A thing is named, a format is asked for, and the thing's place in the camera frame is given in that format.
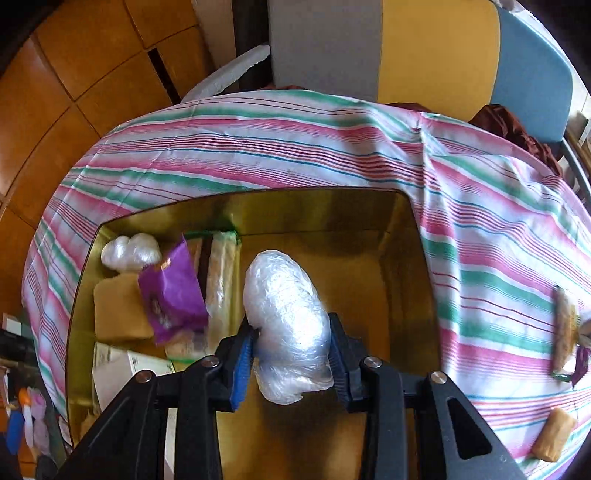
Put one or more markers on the dark red cloth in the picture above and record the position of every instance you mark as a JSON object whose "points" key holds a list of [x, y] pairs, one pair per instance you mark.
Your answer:
{"points": [[508, 127]]}

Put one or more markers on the colourful small items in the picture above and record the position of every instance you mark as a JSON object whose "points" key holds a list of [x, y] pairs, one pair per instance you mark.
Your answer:
{"points": [[27, 415]]}

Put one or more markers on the clear plastic bag bundle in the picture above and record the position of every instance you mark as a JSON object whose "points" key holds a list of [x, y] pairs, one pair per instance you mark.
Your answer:
{"points": [[286, 314], [131, 251]]}

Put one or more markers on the grain bar packet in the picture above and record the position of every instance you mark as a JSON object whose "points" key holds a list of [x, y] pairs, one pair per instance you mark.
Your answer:
{"points": [[565, 332], [222, 277]]}

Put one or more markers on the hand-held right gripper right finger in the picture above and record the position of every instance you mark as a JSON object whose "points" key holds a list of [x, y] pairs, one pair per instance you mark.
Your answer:
{"points": [[339, 369]]}

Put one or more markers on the grey yellow blue chair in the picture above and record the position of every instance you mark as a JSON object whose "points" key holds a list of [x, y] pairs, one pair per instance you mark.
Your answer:
{"points": [[438, 50]]}

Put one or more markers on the golden tin box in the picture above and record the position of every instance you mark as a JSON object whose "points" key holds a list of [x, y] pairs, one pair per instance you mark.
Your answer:
{"points": [[360, 277]]}

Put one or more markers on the purple snack packet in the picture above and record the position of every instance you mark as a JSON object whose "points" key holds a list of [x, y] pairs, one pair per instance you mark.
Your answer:
{"points": [[581, 367], [173, 295]]}

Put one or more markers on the yellow sponge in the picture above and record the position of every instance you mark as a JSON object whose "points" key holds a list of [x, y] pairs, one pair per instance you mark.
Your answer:
{"points": [[554, 434], [120, 314]]}

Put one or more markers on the white cardboard box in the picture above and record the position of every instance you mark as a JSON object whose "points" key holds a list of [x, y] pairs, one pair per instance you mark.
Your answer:
{"points": [[115, 364]]}

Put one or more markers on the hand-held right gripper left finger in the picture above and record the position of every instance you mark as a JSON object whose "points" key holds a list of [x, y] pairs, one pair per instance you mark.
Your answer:
{"points": [[240, 374]]}

